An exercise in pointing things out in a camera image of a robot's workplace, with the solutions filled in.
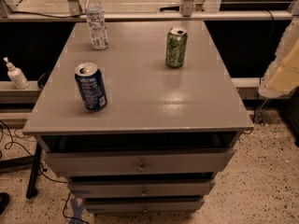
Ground green soda can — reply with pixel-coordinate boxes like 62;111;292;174
165;27;188;68

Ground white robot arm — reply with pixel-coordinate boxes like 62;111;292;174
258;17;299;99

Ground blue soda can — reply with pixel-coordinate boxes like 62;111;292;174
75;63;107;111

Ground grey drawer cabinet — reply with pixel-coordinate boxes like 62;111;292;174
23;21;252;203

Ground middle grey drawer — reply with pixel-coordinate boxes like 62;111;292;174
68;179;216;199

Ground grey drawer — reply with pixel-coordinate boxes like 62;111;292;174
68;179;216;199
45;148;235;177
84;198;204;213

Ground top grey drawer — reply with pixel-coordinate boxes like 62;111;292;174
45;148;235;177

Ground bottom grey drawer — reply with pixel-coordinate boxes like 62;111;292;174
84;198;204;213

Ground clear plastic water bottle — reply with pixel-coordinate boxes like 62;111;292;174
85;0;108;49

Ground blue tape cross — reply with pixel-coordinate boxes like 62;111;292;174
69;195;90;224

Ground white pump bottle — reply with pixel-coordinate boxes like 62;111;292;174
4;57;29;90

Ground black metal stand leg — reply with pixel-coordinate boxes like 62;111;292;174
0;145;42;200

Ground black floor cable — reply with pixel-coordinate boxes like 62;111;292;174
0;119;68;185

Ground aluminium frame rail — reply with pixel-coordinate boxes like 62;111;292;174
0;10;293;22

